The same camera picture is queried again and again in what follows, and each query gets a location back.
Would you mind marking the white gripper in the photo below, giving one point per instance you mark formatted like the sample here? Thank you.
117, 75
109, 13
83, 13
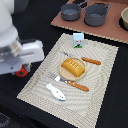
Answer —
14, 54

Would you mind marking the white toy fish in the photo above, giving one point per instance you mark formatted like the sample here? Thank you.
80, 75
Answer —
56, 92

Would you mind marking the yellow toy bread loaf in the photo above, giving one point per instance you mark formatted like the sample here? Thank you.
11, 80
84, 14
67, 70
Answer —
73, 67

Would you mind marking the red toy tomato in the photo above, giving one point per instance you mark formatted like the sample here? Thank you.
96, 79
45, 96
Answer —
23, 71

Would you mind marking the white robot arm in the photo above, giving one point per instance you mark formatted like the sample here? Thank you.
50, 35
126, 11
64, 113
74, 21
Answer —
8, 31

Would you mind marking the beige round plate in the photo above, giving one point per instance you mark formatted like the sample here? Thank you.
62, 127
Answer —
69, 76

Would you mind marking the small grey pot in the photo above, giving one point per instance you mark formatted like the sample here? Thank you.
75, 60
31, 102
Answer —
71, 12

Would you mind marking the woven beige placemat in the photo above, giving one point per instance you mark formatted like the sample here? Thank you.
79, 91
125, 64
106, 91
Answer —
80, 109

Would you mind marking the large grey pot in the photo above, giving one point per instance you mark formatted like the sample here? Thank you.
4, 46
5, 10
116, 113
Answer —
95, 15

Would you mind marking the beige bowl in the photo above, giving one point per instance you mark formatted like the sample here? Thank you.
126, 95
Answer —
124, 16

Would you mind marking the wooden handled fork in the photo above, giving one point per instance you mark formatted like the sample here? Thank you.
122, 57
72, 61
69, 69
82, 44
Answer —
72, 83

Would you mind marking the wooden handled knife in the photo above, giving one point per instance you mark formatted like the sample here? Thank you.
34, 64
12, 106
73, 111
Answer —
83, 58

